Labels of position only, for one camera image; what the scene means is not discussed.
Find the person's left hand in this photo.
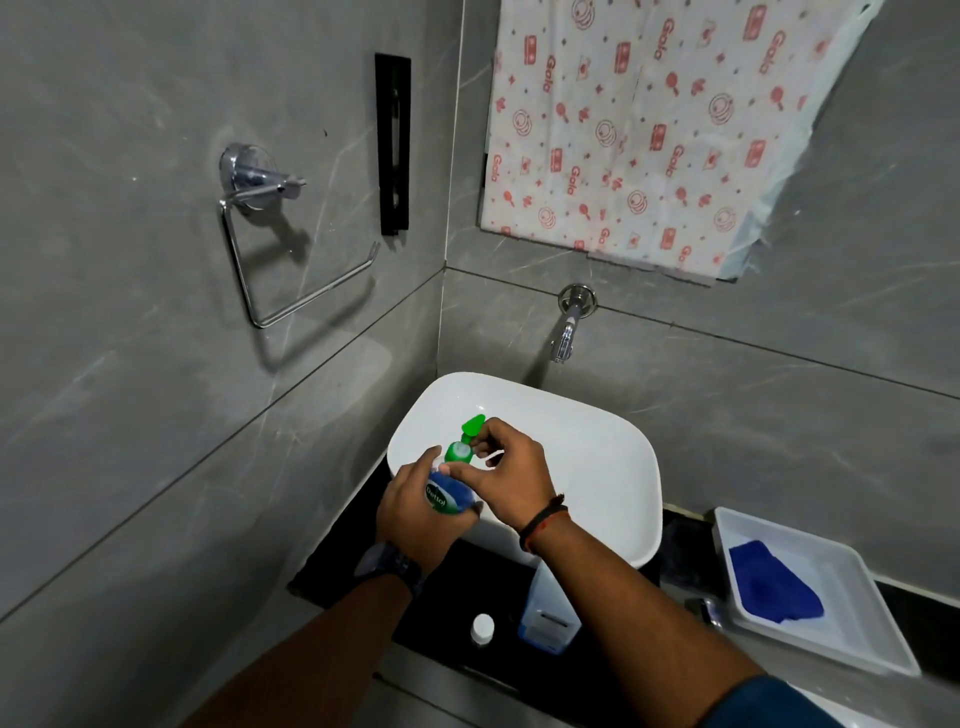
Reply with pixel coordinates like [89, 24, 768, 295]
[375, 445, 483, 576]

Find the white ceramic sink basin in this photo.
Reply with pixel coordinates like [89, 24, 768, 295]
[386, 371, 663, 570]

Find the clear bottle with blue liquid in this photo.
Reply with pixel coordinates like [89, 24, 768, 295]
[517, 558, 582, 656]

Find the chrome wall tap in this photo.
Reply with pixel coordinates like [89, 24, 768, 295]
[549, 283, 599, 365]

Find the black wall bracket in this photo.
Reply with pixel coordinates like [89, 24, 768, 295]
[374, 52, 412, 237]

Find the person's left forearm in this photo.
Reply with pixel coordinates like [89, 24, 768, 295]
[178, 573, 415, 728]

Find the blue bottle with green cap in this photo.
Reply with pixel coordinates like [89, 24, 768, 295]
[425, 414, 489, 519]

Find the blue sleeve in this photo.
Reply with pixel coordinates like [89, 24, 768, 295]
[701, 673, 847, 728]

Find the blue cloth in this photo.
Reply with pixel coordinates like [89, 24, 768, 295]
[729, 540, 825, 624]

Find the chrome towel ring holder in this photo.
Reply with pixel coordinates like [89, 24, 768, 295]
[218, 142, 381, 330]

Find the white plastic tray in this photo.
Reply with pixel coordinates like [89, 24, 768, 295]
[711, 507, 922, 678]

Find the person's right forearm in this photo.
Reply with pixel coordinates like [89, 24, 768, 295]
[534, 517, 768, 728]

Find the dark wristwatch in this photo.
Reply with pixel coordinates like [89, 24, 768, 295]
[354, 541, 426, 599]

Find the person's right hand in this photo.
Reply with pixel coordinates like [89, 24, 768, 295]
[438, 417, 561, 531]

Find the white red-patterned paper sheet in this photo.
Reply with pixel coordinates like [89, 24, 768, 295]
[478, 0, 885, 285]

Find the red and black thread bracelet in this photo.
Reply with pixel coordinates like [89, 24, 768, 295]
[519, 493, 569, 555]

